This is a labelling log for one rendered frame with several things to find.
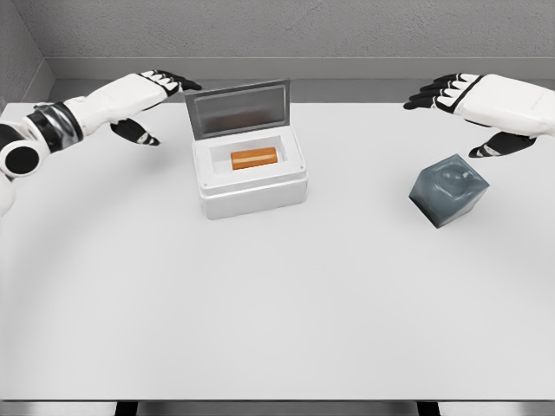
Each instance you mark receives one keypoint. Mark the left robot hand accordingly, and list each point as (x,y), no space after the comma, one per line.
(130,93)

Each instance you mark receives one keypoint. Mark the grey cube block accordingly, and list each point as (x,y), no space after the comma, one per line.
(448,190)

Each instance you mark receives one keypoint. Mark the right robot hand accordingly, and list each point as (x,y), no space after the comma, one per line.
(498,104)

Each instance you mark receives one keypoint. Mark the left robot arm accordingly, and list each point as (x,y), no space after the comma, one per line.
(47,125)

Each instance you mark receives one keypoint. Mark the orange cylinder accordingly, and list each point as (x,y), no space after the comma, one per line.
(254,158)

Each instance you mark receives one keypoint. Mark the white box with hinged lid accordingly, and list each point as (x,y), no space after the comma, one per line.
(247,151)

